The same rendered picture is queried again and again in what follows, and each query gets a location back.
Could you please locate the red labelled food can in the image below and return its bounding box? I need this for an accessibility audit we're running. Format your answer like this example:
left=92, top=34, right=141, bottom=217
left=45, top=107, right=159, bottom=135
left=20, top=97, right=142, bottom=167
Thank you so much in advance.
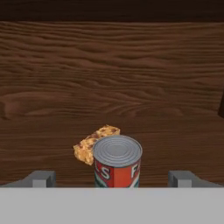
left=92, top=135, right=144, bottom=188

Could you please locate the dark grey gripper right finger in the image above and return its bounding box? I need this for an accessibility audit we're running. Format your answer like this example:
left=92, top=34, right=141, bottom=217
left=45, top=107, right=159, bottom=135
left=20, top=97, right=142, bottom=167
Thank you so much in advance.
left=167, top=170, right=223, bottom=188

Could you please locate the yellow granola bar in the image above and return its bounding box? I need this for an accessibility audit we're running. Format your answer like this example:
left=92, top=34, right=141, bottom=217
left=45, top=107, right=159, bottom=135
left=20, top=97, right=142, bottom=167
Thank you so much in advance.
left=73, top=124, right=121, bottom=166

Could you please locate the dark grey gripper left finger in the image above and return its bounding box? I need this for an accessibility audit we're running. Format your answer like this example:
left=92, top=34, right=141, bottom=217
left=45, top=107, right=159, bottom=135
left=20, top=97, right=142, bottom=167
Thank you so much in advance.
left=1, top=170, right=57, bottom=188

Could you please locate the dark wooden cabinet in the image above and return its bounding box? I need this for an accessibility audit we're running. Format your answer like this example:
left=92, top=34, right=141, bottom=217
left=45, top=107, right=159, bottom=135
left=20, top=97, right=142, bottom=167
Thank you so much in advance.
left=0, top=0, right=224, bottom=188

